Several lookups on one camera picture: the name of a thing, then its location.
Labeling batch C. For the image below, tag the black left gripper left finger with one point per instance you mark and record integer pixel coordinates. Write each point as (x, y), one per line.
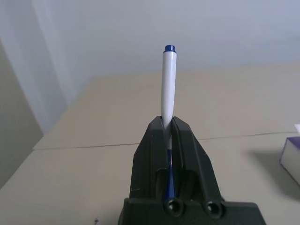
(145, 164)

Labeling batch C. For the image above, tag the white marker blue cap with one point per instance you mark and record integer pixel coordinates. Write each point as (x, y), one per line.
(169, 82)

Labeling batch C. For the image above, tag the purple tissue box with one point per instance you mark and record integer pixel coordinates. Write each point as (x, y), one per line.
(293, 159)

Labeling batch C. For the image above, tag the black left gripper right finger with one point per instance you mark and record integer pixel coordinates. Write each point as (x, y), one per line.
(197, 168)

